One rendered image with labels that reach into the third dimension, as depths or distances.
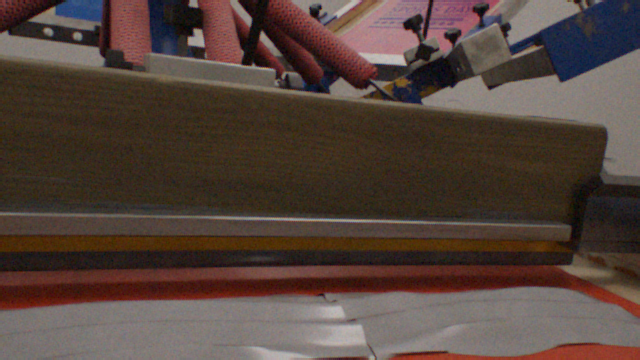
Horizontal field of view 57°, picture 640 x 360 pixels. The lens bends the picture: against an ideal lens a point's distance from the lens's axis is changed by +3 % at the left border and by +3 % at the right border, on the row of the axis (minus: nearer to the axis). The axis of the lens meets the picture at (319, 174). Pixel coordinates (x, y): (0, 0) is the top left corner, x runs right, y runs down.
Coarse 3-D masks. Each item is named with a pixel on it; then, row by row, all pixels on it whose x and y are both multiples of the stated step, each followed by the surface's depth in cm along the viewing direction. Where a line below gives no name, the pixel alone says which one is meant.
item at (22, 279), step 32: (0, 288) 27; (32, 288) 27; (64, 288) 28; (96, 288) 28; (128, 288) 28; (160, 288) 29; (192, 288) 29; (224, 288) 30; (256, 288) 30; (288, 288) 31
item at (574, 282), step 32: (320, 288) 31; (352, 288) 32; (384, 288) 33; (416, 288) 33; (448, 288) 34; (480, 288) 35; (576, 288) 37; (352, 320) 28; (544, 352) 27; (576, 352) 27; (608, 352) 28
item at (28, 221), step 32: (0, 224) 25; (32, 224) 25; (64, 224) 26; (96, 224) 26; (128, 224) 27; (160, 224) 27; (192, 224) 28; (224, 224) 28; (256, 224) 29; (288, 224) 29; (320, 224) 30; (352, 224) 31; (384, 224) 32; (416, 224) 32; (448, 224) 33; (480, 224) 34; (512, 224) 35; (544, 224) 36
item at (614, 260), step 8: (584, 256) 46; (592, 256) 45; (600, 256) 44; (608, 256) 44; (616, 256) 43; (624, 256) 43; (632, 256) 42; (608, 264) 44; (616, 264) 43; (624, 264) 43; (632, 264) 42; (624, 272) 43; (632, 272) 42
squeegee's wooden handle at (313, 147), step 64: (0, 64) 25; (64, 64) 26; (0, 128) 25; (64, 128) 26; (128, 128) 27; (192, 128) 28; (256, 128) 29; (320, 128) 31; (384, 128) 32; (448, 128) 34; (512, 128) 35; (576, 128) 37; (0, 192) 26; (64, 192) 26; (128, 192) 28; (192, 192) 29; (256, 192) 30; (320, 192) 31; (384, 192) 33; (448, 192) 34; (512, 192) 36; (576, 192) 38
